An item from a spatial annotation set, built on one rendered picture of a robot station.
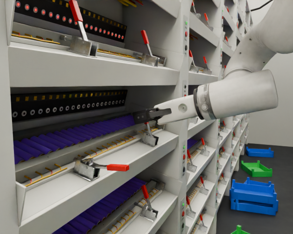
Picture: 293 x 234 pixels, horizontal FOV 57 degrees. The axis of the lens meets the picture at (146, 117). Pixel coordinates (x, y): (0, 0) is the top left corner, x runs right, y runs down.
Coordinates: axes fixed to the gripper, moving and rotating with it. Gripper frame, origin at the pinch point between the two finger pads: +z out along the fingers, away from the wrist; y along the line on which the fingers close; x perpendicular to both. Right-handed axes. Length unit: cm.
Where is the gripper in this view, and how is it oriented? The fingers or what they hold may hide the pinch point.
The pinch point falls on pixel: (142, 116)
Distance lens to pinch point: 70.0
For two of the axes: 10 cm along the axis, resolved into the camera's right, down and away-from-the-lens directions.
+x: -2.2, -9.8, -0.2
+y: 4.1, -1.1, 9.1
